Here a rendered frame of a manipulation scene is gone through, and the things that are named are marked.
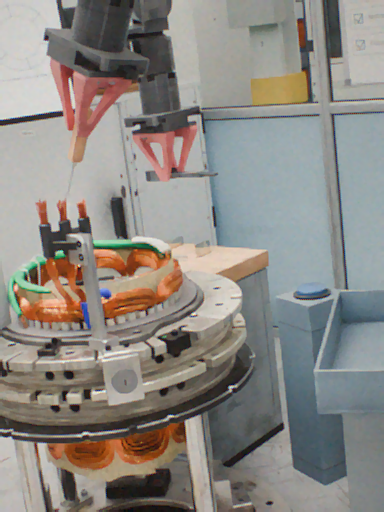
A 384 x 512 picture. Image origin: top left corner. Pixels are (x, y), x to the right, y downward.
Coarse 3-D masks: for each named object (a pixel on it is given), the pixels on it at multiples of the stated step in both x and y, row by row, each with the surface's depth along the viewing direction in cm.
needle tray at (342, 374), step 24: (336, 312) 100; (360, 312) 105; (336, 336) 99; (360, 336) 101; (336, 360) 95; (360, 360) 94; (336, 384) 82; (360, 384) 82; (336, 408) 83; (360, 408) 82; (360, 432) 91; (360, 456) 92; (360, 480) 92; (360, 504) 93
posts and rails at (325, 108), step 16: (320, 0) 318; (320, 16) 320; (320, 32) 321; (320, 48) 323; (320, 64) 325; (320, 80) 327; (320, 96) 328; (208, 112) 363; (224, 112) 358; (240, 112) 353; (256, 112) 349; (272, 112) 344; (288, 112) 339; (304, 112) 335; (320, 112) 330; (336, 112) 326; (352, 112) 322; (336, 176) 335; (336, 192) 335; (336, 208) 337; (336, 224) 339; (336, 240) 341; (336, 256) 343; (336, 272) 345; (336, 288) 347
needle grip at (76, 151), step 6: (90, 114) 94; (72, 138) 96; (78, 138) 95; (84, 138) 95; (72, 144) 96; (78, 144) 95; (84, 144) 96; (72, 150) 96; (78, 150) 96; (84, 150) 96; (72, 156) 96; (78, 156) 96
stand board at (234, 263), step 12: (180, 252) 133; (192, 252) 133; (216, 252) 131; (228, 252) 130; (240, 252) 129; (252, 252) 128; (264, 252) 128; (180, 264) 126; (192, 264) 126; (204, 264) 125; (216, 264) 124; (228, 264) 123; (240, 264) 124; (252, 264) 126; (264, 264) 128; (228, 276) 122; (240, 276) 124
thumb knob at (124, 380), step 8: (120, 368) 83; (128, 368) 83; (112, 376) 83; (120, 376) 83; (128, 376) 83; (136, 376) 83; (112, 384) 83; (120, 384) 83; (128, 384) 83; (136, 384) 83; (120, 392) 83; (128, 392) 83
